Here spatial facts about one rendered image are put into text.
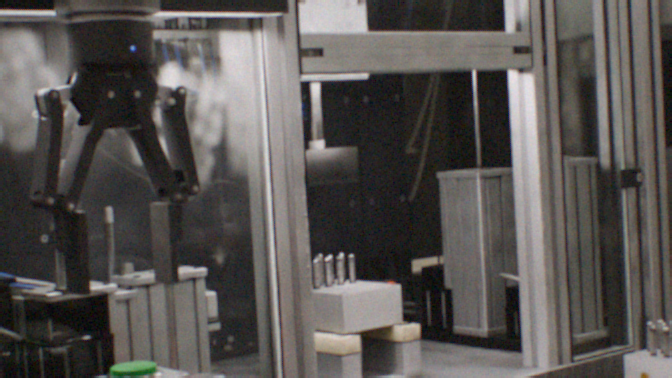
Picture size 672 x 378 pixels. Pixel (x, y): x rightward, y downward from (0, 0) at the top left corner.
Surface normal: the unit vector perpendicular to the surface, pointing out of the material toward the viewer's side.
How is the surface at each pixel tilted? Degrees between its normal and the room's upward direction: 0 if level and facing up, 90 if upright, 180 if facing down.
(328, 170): 90
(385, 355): 90
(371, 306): 90
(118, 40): 90
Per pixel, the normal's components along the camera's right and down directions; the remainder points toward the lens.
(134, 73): 0.64, 0.00
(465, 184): -0.76, 0.08
